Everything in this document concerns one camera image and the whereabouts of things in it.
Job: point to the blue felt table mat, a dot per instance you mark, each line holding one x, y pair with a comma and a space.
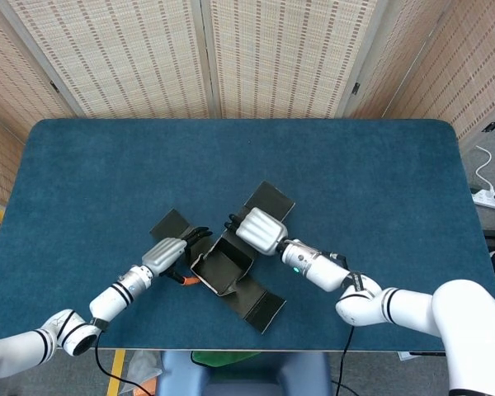
107, 173

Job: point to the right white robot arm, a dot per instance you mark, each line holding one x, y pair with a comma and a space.
326, 268

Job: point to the green cloth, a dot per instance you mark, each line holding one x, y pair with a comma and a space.
218, 358

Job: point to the black screen hinge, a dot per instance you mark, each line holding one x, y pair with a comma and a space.
491, 126
356, 88
54, 86

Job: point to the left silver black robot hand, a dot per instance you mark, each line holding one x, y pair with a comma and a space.
165, 255

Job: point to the black cardboard box cutout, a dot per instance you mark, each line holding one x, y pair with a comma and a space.
227, 264

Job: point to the white power strip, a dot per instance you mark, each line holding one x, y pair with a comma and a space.
488, 201

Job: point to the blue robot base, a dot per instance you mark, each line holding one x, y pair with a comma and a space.
247, 379

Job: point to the clear plastic bag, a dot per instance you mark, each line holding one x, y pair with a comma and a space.
142, 367

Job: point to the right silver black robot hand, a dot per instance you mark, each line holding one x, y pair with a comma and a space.
262, 231

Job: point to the orange item on floor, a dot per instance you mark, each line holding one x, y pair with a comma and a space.
146, 389

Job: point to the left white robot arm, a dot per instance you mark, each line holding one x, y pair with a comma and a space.
111, 297

